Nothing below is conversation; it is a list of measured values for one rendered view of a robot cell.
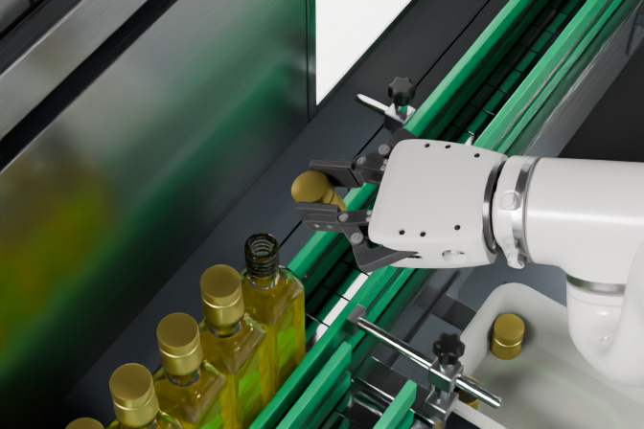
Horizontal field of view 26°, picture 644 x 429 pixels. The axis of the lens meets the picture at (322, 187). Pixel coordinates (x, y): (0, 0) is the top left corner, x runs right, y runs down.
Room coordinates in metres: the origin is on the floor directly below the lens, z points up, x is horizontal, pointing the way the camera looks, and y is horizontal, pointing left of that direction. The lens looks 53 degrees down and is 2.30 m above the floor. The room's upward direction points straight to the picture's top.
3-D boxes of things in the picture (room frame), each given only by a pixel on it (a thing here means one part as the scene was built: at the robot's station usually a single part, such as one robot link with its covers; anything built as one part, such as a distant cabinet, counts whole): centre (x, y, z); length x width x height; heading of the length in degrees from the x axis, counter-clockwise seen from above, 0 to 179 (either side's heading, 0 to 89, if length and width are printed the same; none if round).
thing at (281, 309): (0.67, 0.05, 1.16); 0.06 x 0.06 x 0.21; 57
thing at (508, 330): (0.79, -0.21, 0.96); 0.04 x 0.04 x 0.04
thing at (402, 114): (0.98, -0.07, 1.11); 0.07 x 0.04 x 0.13; 56
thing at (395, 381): (0.67, -0.08, 1.02); 0.09 x 0.04 x 0.07; 56
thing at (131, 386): (0.53, 0.15, 1.31); 0.04 x 0.04 x 0.04
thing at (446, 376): (0.66, -0.10, 1.12); 0.17 x 0.03 x 0.12; 56
